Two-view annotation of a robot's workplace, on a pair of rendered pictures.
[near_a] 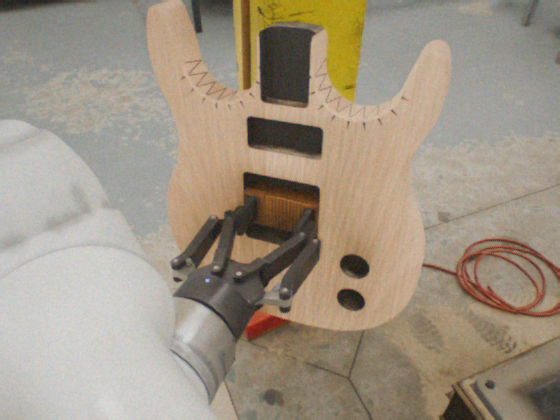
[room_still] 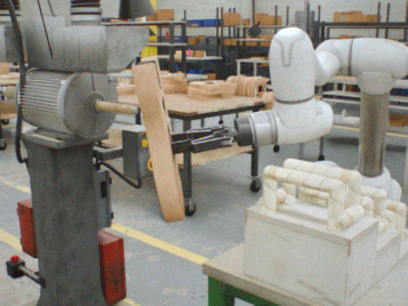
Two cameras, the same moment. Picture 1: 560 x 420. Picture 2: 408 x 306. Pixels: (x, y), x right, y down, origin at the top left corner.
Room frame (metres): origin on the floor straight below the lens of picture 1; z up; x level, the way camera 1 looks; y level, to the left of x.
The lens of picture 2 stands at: (0.89, 1.13, 1.51)
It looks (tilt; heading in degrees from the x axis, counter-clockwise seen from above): 14 degrees down; 244
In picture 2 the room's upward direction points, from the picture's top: straight up
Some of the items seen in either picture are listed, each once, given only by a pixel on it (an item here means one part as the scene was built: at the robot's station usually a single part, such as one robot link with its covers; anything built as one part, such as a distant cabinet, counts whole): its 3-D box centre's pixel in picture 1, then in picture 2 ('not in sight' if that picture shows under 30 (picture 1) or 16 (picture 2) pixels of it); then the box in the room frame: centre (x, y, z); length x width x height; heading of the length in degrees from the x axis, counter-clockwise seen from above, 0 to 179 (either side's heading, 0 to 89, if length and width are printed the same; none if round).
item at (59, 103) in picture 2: not in sight; (67, 100); (0.55, -0.81, 1.25); 0.41 x 0.27 x 0.26; 113
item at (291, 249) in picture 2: not in sight; (308, 248); (0.22, 0.30, 1.02); 0.27 x 0.15 x 0.17; 113
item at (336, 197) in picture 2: not in sight; (335, 208); (0.23, 0.39, 1.15); 0.03 x 0.03 x 0.09
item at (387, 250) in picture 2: not in sight; (338, 243); (0.07, 0.24, 0.98); 0.27 x 0.16 x 0.09; 113
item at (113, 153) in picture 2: not in sight; (118, 151); (0.36, -0.80, 1.02); 0.19 x 0.04 x 0.04; 23
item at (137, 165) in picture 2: not in sight; (129, 156); (0.30, -0.82, 0.99); 0.24 x 0.21 x 0.26; 113
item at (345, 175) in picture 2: not in sight; (320, 171); (0.18, 0.28, 1.20); 0.20 x 0.03 x 0.03; 112
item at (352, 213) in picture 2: not in sight; (348, 216); (0.19, 0.39, 1.12); 0.11 x 0.03 x 0.03; 23
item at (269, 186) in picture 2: not in sight; (269, 191); (0.29, 0.24, 1.15); 0.03 x 0.03 x 0.09
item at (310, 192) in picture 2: not in sight; (334, 196); (0.11, 0.26, 1.12); 0.20 x 0.03 x 0.03; 112
